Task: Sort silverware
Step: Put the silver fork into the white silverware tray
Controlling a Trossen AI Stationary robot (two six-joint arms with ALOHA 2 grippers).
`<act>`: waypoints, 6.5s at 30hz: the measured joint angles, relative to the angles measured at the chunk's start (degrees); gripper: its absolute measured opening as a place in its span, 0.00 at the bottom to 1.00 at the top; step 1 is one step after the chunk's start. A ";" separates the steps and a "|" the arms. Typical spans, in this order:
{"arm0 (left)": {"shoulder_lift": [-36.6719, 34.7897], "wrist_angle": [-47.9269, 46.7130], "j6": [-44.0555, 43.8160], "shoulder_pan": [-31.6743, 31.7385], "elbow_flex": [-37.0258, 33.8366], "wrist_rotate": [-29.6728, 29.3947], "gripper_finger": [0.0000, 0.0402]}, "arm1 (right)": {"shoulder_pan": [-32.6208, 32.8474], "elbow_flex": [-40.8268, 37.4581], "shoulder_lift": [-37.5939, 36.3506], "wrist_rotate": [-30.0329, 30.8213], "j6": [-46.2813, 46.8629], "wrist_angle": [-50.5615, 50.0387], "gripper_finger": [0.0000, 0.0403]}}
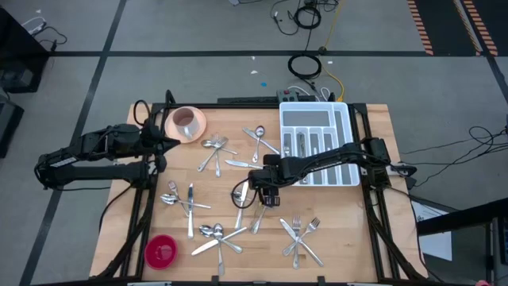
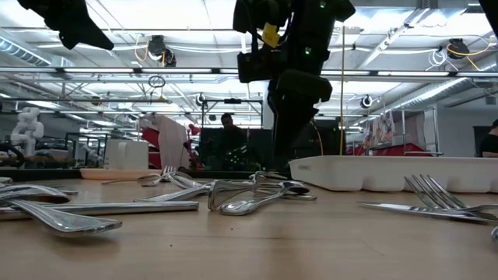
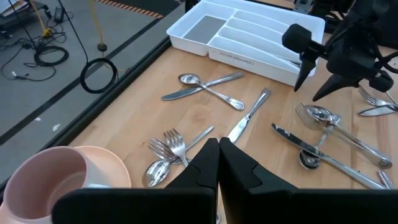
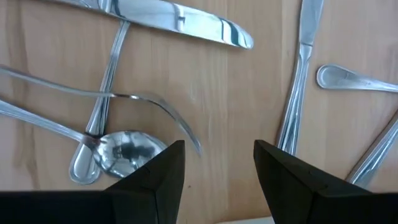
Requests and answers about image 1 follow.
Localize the grey power strip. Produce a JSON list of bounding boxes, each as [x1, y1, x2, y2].
[[275, 89, 299, 105]]

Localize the black desk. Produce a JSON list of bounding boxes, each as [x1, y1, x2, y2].
[[0, 6, 51, 95]]

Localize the silver fork tines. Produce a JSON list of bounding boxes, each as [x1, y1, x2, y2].
[[167, 180, 190, 218]]

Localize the black floor cable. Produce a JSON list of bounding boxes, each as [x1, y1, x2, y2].
[[398, 125, 508, 187], [37, 25, 68, 52]]

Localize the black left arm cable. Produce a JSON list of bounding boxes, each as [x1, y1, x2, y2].
[[133, 99, 152, 129]]

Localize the red bowl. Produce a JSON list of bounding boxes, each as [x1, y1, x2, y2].
[[144, 234, 179, 271]]

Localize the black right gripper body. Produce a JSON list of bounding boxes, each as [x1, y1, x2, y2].
[[248, 164, 283, 196]]

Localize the white cutlery tray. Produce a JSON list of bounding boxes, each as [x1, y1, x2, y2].
[[279, 101, 361, 187]]

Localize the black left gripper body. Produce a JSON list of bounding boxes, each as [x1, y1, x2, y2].
[[138, 121, 170, 160]]

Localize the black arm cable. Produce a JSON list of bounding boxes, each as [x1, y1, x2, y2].
[[133, 99, 152, 129], [231, 177, 259, 211]]

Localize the black cable with white plug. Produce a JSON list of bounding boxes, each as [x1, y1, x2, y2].
[[271, 0, 301, 37]]

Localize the yellow cable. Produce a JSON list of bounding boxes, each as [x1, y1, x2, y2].
[[319, 0, 346, 103]]

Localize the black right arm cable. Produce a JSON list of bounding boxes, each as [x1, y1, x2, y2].
[[231, 177, 259, 211]]

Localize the white paper sheet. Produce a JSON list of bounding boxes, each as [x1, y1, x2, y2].
[[410, 199, 454, 262]]

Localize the black table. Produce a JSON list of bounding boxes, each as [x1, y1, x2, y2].
[[415, 197, 508, 286]]

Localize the silver spoon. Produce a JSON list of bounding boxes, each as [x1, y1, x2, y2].
[[252, 125, 266, 164], [232, 189, 249, 210], [248, 204, 267, 235], [200, 138, 239, 156], [160, 193, 213, 210], [213, 222, 226, 277], [198, 224, 244, 255]]

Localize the peach round plate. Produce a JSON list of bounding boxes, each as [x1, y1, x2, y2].
[[164, 106, 208, 145]]

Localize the black box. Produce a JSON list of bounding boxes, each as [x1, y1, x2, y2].
[[0, 97, 25, 159]]

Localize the coiled black cable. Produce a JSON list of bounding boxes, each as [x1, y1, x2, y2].
[[292, 4, 322, 30], [287, 52, 323, 80]]

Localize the white mug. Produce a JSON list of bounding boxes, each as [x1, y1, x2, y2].
[[172, 106, 202, 141]]

